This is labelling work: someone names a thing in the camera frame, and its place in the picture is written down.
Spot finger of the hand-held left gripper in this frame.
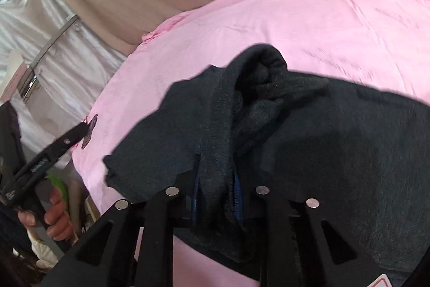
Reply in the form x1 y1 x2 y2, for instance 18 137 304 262
50 114 99 162

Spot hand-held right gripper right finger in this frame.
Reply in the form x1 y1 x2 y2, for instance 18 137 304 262
234 172 381 287

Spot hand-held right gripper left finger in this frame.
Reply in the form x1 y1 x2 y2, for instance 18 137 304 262
40 169 200 287

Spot dark grey pants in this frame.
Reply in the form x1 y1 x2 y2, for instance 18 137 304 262
102 43 430 281

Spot person's left hand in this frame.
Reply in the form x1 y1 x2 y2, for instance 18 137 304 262
17 188 75 242

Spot green plastic item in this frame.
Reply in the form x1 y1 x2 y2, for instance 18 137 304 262
46 173 70 207

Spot dark cloth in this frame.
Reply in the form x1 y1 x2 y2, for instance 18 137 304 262
0 101 27 180

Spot white satin curtain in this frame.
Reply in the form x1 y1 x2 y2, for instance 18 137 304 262
0 0 128 173

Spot white cloth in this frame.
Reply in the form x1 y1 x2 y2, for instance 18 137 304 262
13 229 62 270

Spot metal bar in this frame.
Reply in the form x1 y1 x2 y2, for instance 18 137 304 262
19 14 80 97

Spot pink bed sheet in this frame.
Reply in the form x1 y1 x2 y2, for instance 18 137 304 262
70 0 430 287

